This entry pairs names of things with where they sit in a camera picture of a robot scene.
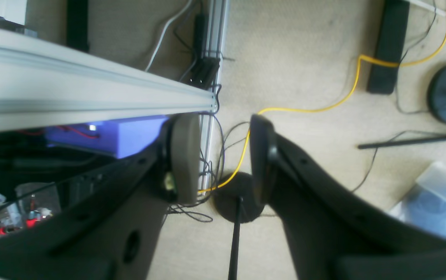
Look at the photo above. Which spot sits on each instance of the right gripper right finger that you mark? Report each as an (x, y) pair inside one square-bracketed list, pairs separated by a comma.
[(331, 233)]

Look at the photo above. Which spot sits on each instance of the aluminium frame profile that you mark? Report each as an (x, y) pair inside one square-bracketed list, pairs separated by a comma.
[(45, 84)]

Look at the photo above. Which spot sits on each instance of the blue plastic box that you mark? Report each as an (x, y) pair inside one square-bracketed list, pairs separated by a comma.
[(118, 138)]

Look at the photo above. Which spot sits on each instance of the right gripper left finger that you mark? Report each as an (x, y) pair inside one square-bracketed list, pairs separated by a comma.
[(112, 235)]

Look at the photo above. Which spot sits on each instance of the clear plastic storage box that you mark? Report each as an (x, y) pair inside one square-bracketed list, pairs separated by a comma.
[(424, 206)]

